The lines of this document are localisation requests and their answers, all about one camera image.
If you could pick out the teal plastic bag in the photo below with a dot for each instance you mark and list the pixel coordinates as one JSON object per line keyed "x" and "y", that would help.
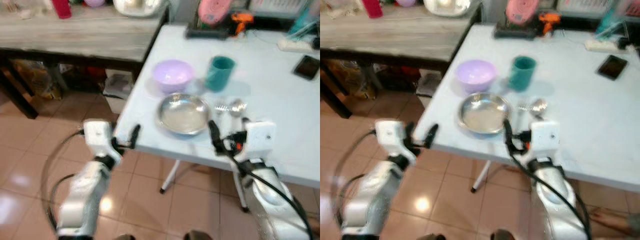
{"x": 607, "y": 25}
{"x": 304, "y": 22}

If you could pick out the teal plastic cup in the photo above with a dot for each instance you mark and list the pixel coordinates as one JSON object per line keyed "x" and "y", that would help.
{"x": 220, "y": 74}
{"x": 522, "y": 74}

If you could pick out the shallow stainless steel bowl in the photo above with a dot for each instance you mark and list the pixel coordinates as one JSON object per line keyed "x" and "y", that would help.
{"x": 482, "y": 115}
{"x": 184, "y": 115}

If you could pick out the black right robot foot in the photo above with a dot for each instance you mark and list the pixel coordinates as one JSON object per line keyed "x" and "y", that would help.
{"x": 505, "y": 235}
{"x": 198, "y": 235}

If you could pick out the black left robot foot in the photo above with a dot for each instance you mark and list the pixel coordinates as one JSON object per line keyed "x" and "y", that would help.
{"x": 431, "y": 237}
{"x": 125, "y": 237}

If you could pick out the black flat appliance base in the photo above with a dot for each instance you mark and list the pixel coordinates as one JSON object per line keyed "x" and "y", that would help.
{"x": 515, "y": 32}
{"x": 207, "y": 32}

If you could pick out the white power strip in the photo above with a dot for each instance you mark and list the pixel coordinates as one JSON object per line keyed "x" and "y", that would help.
{"x": 602, "y": 46}
{"x": 296, "y": 45}

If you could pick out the orange hand tool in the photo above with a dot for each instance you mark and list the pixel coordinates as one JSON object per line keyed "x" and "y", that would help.
{"x": 242, "y": 21}
{"x": 549, "y": 21}

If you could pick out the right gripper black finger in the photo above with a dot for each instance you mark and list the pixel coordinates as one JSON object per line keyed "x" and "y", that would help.
{"x": 509, "y": 132}
{"x": 215, "y": 135}

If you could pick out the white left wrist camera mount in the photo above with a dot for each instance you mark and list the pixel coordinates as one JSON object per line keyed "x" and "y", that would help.
{"x": 390, "y": 135}
{"x": 97, "y": 135}

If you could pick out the magenta lidded plastic tumbler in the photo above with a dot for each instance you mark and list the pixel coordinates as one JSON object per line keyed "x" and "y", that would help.
{"x": 372, "y": 7}
{"x": 61, "y": 7}

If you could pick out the white storage box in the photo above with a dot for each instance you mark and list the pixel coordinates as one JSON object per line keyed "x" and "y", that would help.
{"x": 429, "y": 85}
{"x": 117, "y": 90}

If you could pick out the bare foot of person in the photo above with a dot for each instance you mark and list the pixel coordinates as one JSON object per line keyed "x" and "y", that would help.
{"x": 615, "y": 222}

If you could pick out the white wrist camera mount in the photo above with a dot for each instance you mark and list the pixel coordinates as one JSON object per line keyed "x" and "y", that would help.
{"x": 97, "y": 135}
{"x": 546, "y": 137}
{"x": 390, "y": 135}
{"x": 260, "y": 137}

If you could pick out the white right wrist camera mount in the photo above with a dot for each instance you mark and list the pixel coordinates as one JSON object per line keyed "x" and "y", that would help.
{"x": 260, "y": 137}
{"x": 546, "y": 137}

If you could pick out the silver metal spoon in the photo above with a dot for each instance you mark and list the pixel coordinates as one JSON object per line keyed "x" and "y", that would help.
{"x": 539, "y": 106}
{"x": 238, "y": 106}

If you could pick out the white folding table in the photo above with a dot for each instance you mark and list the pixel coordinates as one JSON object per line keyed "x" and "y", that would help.
{"x": 580, "y": 100}
{"x": 270, "y": 90}

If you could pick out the black smartphone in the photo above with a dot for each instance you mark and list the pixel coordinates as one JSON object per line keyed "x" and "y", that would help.
{"x": 612, "y": 67}
{"x": 307, "y": 67}

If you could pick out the pink rounded appliance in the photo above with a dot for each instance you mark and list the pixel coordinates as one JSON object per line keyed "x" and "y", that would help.
{"x": 214, "y": 11}
{"x": 522, "y": 11}

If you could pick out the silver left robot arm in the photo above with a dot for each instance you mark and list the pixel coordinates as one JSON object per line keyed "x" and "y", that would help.
{"x": 82, "y": 200}
{"x": 372, "y": 200}

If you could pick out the yellow plastic bag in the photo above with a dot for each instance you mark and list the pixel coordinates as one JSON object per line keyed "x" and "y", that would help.
{"x": 37, "y": 77}
{"x": 350, "y": 77}

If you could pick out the white plastic basket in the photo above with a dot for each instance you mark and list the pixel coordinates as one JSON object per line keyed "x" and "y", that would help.
{"x": 272, "y": 5}
{"x": 585, "y": 5}

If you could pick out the black robot foot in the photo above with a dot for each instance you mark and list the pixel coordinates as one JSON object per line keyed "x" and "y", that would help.
{"x": 505, "y": 235}
{"x": 125, "y": 237}
{"x": 198, "y": 235}
{"x": 431, "y": 237}

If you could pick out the silver metal fork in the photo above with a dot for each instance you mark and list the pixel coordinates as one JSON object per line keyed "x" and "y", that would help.
{"x": 523, "y": 106}
{"x": 220, "y": 106}

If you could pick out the white kitchen machine with display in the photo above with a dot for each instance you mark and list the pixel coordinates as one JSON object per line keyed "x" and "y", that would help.
{"x": 139, "y": 6}
{"x": 447, "y": 6}

